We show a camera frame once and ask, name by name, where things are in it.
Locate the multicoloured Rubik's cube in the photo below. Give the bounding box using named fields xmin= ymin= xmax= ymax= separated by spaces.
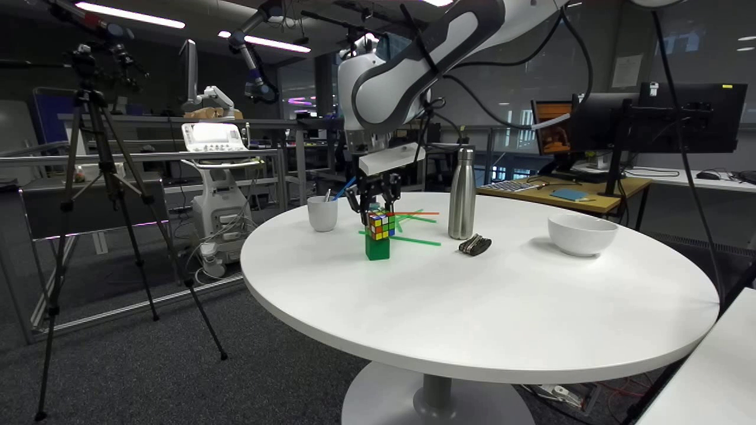
xmin=366 ymin=207 xmax=394 ymax=242

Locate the ceiling light strip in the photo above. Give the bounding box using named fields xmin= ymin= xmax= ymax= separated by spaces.
xmin=73 ymin=0 xmax=190 ymax=32
xmin=216 ymin=28 xmax=314 ymax=56

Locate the long green straw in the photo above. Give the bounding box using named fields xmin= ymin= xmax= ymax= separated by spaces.
xmin=391 ymin=231 xmax=445 ymax=247

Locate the green star-shaped toy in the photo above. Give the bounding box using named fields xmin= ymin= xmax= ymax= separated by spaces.
xmin=393 ymin=207 xmax=440 ymax=231

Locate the black calculator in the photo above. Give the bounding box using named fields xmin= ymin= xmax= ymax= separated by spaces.
xmin=457 ymin=233 xmax=495 ymax=260

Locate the black camera tripod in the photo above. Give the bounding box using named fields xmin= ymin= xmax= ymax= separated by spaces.
xmin=33 ymin=41 xmax=232 ymax=422

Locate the monitor with orange screen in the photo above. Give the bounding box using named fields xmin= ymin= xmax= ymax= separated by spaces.
xmin=531 ymin=99 xmax=580 ymax=157

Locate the green cube block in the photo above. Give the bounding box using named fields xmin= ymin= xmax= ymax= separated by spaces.
xmin=363 ymin=233 xmax=394 ymax=261

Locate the white side desk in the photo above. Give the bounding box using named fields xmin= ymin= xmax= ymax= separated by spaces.
xmin=634 ymin=285 xmax=756 ymax=425

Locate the stainless steel bottle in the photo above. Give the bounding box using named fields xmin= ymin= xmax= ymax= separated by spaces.
xmin=447 ymin=144 xmax=479 ymax=242

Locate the wide black monitor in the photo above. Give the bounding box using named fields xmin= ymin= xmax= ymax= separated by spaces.
xmin=570 ymin=80 xmax=750 ymax=198

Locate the white cup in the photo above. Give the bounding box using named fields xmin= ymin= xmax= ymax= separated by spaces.
xmin=304 ymin=194 xmax=340 ymax=233

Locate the white equipment cart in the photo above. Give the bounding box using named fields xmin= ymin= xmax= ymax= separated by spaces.
xmin=177 ymin=83 xmax=268 ymax=282

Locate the wooden desk with papers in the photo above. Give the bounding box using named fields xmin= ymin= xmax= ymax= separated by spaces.
xmin=474 ymin=171 xmax=655 ymax=231

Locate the white ceramic bowl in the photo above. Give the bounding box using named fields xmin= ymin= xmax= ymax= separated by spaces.
xmin=547 ymin=214 xmax=622 ymax=260

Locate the white table pedestal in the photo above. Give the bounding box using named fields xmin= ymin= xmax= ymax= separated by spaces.
xmin=339 ymin=361 xmax=539 ymax=425

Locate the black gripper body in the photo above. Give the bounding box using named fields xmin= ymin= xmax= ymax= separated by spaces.
xmin=348 ymin=170 xmax=407 ymax=209

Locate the dark panel board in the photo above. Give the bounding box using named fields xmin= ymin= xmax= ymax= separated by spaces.
xmin=16 ymin=177 xmax=171 ymax=240

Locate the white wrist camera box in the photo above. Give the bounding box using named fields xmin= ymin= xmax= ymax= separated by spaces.
xmin=356 ymin=141 xmax=427 ymax=180

